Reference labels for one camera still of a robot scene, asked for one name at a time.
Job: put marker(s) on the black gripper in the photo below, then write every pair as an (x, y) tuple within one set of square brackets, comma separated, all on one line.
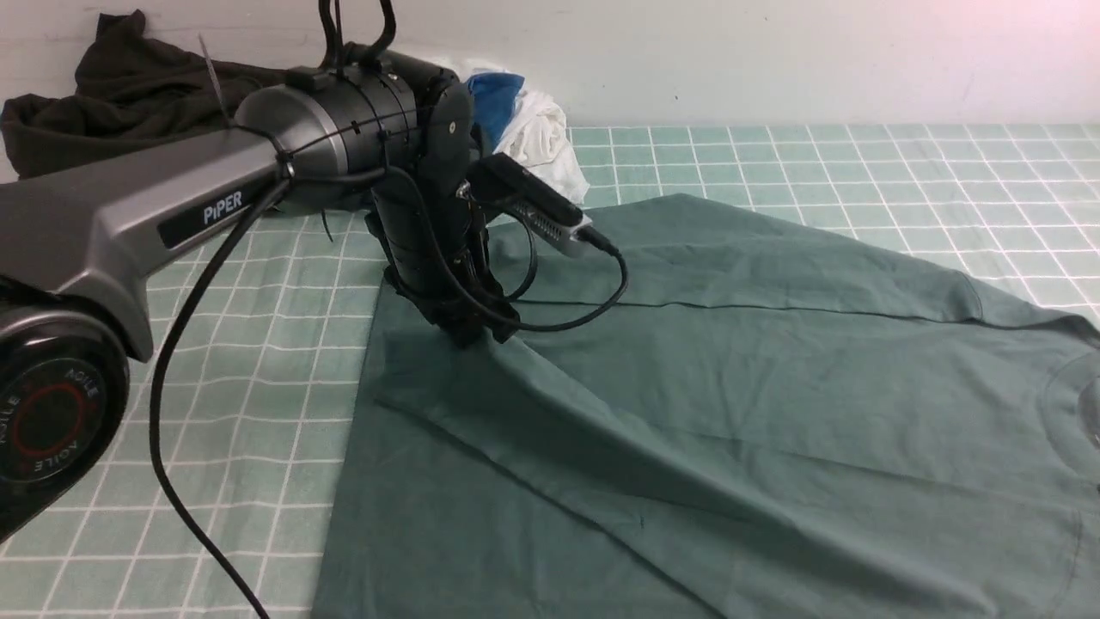
[(438, 253)]

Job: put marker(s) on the green long-sleeve top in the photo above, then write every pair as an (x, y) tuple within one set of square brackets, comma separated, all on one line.
[(774, 422)]

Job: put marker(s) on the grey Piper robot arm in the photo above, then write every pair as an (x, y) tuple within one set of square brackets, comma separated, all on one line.
[(79, 246)]

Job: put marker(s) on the white crumpled garment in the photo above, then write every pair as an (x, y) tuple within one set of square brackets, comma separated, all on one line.
[(537, 136)]

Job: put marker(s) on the green checked tablecloth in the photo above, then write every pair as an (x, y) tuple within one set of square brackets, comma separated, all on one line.
[(262, 387)]

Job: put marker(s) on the blue crumpled garment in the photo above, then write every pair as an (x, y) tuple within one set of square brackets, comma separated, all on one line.
[(494, 99)]

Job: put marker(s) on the dark olive crumpled garment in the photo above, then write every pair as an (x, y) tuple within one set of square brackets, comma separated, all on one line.
[(132, 93)]

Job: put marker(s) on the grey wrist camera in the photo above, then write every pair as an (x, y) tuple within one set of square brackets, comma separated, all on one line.
[(500, 183)]

